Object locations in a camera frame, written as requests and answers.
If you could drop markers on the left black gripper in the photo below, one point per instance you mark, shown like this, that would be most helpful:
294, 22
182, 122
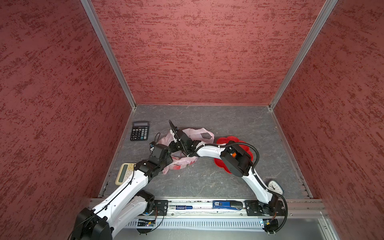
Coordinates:
169, 159

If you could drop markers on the perforated metal front rail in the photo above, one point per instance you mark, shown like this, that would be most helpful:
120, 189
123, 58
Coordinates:
253, 225

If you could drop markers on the black calculator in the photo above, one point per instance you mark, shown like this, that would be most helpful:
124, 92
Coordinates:
140, 131

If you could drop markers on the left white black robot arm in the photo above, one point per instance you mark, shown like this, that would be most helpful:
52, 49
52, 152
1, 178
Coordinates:
105, 220

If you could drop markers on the red flower-shaped plastic bowl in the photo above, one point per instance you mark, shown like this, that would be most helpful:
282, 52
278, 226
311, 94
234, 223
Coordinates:
222, 141

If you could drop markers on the blue marker pen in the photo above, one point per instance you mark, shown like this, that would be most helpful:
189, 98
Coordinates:
180, 207

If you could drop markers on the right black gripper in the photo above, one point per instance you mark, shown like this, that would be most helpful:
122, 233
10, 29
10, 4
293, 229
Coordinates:
172, 147

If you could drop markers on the left aluminium corner post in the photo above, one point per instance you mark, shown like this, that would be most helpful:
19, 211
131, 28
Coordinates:
97, 26

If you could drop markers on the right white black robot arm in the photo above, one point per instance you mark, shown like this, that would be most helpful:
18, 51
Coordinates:
260, 189

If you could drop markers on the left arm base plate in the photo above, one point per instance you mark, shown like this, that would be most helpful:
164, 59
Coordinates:
160, 208

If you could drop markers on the right aluminium corner post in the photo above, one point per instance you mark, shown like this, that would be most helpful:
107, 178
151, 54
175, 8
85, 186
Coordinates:
318, 24

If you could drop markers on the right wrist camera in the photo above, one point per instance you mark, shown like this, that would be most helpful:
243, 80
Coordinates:
174, 131

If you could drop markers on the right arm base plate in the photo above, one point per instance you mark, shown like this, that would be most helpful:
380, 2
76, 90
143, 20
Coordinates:
256, 208

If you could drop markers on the cream yellow calculator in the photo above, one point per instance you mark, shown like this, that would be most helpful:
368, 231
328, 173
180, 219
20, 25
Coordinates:
125, 172

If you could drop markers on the white analog clock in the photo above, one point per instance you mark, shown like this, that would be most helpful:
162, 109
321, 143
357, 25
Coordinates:
275, 187

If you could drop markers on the aluminium corner post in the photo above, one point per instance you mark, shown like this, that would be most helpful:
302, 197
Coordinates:
97, 26
318, 24

